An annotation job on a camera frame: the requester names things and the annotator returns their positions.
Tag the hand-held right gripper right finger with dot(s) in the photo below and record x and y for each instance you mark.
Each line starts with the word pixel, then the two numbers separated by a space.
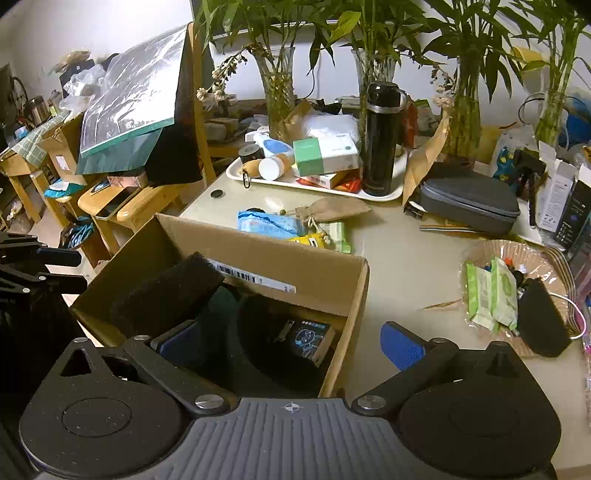
pixel 401 346

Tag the grey zip case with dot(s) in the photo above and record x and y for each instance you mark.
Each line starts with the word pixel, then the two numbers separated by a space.
pixel 466 203

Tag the brown paper wrap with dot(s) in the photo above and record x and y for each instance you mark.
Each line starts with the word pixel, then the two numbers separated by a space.
pixel 295 117

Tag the small black tripod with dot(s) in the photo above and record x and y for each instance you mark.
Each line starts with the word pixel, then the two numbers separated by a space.
pixel 528 161

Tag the copper pink box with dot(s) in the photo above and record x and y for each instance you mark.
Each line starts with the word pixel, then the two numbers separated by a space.
pixel 129 179

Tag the brown paper bag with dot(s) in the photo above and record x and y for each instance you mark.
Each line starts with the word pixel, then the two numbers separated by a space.
pixel 427 157

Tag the black blue printed packet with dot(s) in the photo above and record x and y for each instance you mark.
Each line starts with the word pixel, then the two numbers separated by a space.
pixel 309 339

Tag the wooden side table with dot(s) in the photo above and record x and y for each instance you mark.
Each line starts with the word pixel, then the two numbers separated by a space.
pixel 23 180

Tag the white stand yellow top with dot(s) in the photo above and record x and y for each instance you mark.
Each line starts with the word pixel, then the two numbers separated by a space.
pixel 531 57

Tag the green white carton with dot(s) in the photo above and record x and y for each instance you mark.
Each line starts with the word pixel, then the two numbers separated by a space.
pixel 323 154

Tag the small cardboard carton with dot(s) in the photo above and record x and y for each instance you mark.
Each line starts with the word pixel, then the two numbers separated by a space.
pixel 62 157

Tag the black printed carton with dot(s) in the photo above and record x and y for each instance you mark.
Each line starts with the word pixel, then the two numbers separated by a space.
pixel 575 217

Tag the orange red packet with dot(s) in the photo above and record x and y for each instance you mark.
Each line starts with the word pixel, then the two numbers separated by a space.
pixel 348 185

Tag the white bottle blue label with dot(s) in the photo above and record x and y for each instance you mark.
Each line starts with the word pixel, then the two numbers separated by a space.
pixel 272 146

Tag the clear green plastic bag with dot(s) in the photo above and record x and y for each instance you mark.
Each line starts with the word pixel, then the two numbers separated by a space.
pixel 129 101

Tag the checked cloth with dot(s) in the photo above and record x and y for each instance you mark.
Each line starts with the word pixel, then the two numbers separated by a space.
pixel 39 138

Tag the white plastic bag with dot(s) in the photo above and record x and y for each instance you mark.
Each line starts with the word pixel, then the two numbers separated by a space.
pixel 330 124

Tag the wooden chair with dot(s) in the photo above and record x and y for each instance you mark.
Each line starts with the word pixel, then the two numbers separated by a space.
pixel 138 207

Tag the dark grey round container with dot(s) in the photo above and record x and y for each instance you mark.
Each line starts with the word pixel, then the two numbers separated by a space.
pixel 251 153

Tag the small colourful trinkets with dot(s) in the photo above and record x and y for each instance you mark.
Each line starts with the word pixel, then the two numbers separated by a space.
pixel 515 270

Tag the white plastic tray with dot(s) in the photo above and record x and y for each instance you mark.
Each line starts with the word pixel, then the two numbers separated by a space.
pixel 277 184

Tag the brown cardboard box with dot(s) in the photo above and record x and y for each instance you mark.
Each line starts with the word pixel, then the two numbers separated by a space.
pixel 300 272

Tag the white tall carton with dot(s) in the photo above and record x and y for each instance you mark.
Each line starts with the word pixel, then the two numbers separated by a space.
pixel 554 189

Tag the dried flower sprig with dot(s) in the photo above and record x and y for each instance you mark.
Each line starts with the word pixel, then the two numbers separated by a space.
pixel 445 90
pixel 221 78

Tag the yellow snack packet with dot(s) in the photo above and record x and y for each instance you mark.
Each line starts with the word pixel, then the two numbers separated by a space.
pixel 307 240

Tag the blue tissue packet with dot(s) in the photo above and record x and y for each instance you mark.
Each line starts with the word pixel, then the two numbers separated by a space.
pixel 268 226

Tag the clear ribbed basket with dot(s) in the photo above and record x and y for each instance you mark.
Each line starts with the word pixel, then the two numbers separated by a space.
pixel 512 251

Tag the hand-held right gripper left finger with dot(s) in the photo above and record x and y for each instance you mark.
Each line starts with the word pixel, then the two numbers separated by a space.
pixel 180 344

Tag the metal kettle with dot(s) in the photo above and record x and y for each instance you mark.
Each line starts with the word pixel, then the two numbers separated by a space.
pixel 38 110

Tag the black fabric pouch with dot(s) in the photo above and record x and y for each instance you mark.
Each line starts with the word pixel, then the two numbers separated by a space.
pixel 542 323

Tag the black thermos bottle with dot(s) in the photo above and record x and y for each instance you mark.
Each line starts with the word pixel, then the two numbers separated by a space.
pixel 381 147

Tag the blue plastic bag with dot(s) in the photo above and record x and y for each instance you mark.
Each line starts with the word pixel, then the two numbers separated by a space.
pixel 579 124

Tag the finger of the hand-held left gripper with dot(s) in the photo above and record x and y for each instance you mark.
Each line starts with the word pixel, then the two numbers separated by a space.
pixel 55 258
pixel 60 284

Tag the green tissue packet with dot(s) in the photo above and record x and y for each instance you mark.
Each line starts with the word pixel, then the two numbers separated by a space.
pixel 337 235

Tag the red white flat box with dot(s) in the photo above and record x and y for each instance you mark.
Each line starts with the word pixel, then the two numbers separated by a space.
pixel 318 180

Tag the white round jar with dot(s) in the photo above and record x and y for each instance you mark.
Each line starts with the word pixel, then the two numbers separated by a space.
pixel 272 167

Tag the white bag blue print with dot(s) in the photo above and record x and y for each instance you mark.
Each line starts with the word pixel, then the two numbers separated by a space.
pixel 508 157

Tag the black sponge block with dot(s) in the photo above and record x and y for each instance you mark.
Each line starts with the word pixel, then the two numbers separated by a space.
pixel 161 295

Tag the dark smartphone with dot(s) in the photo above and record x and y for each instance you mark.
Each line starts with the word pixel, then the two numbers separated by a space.
pixel 120 203

